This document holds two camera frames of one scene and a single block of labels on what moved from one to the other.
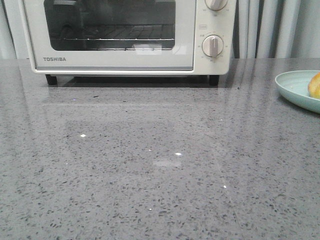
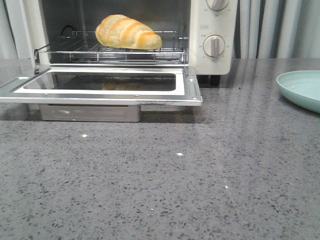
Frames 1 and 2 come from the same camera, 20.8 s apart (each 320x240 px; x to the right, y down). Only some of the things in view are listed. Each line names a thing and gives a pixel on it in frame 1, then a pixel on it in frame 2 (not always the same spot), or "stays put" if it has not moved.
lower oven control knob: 212,45 stays put
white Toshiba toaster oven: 129,38 stays put
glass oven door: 112,35 → 119,85
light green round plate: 293,85 stays put
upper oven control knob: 215,5 stays put
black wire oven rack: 124,32 → 85,45
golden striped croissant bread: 314,86 → 120,31
